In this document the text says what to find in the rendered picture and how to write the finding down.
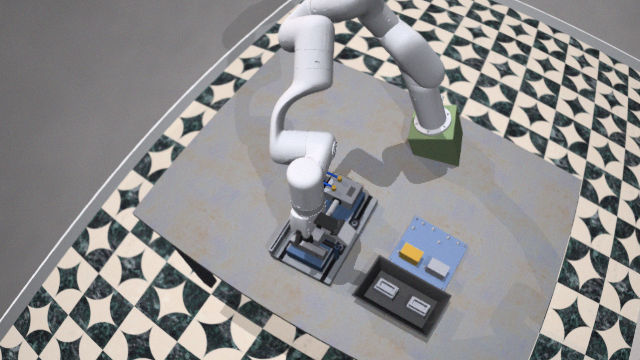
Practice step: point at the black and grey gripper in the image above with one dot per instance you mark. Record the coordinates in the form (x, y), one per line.
(304, 225)

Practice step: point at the yellow rectangular block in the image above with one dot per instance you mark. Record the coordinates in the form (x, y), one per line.
(411, 254)

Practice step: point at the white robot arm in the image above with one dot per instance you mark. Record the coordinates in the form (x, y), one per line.
(312, 38)

